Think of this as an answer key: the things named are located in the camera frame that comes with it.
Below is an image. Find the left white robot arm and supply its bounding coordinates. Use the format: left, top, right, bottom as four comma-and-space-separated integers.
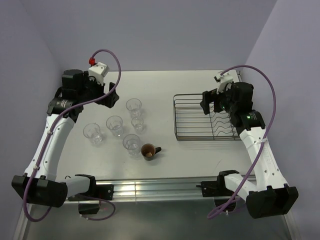
11, 63, 119, 208

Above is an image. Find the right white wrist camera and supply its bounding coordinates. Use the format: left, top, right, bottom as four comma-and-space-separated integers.
214, 71, 234, 95

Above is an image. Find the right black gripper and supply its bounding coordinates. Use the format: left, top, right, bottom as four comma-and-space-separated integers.
199, 82, 237, 115

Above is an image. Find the black wire dish rack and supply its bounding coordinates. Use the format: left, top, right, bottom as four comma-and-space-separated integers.
173, 93, 240, 141

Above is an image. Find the clear glass middle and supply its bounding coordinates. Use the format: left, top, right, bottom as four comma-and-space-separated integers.
106, 115, 124, 137

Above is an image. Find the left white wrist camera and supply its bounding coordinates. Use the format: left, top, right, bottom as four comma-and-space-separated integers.
88, 62, 110, 86

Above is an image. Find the small clear glass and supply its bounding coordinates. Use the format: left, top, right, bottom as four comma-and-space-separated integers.
131, 117, 145, 133

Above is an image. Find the clear glass front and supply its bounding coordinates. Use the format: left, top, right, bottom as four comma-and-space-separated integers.
122, 134, 141, 156

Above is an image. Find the brown ceramic mug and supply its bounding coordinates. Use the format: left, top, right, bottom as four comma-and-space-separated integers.
140, 143, 162, 161

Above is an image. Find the tall clear glass back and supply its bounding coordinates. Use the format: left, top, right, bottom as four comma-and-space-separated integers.
125, 98, 142, 118

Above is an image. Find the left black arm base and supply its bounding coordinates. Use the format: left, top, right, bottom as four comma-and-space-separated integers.
67, 184, 116, 217

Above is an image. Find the clear glass left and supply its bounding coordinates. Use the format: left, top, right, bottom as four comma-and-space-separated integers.
82, 123, 104, 146

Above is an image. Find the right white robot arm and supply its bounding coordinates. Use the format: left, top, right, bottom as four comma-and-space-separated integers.
200, 82, 299, 219

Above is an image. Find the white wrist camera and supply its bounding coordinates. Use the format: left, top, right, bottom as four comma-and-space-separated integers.
214, 71, 234, 95
88, 62, 110, 86

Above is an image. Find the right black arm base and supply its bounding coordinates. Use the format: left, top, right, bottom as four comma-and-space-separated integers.
196, 170, 246, 212

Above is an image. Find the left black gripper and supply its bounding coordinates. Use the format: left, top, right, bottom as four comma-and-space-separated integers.
77, 71, 119, 108

